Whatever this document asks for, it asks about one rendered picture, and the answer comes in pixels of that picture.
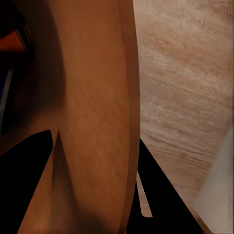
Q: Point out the can of soda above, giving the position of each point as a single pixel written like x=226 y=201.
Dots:
x=6 y=85
x=16 y=49

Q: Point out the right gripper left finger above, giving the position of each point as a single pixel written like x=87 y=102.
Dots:
x=21 y=168

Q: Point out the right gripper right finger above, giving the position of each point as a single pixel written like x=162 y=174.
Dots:
x=170 y=214

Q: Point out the trash can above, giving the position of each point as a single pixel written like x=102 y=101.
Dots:
x=83 y=86

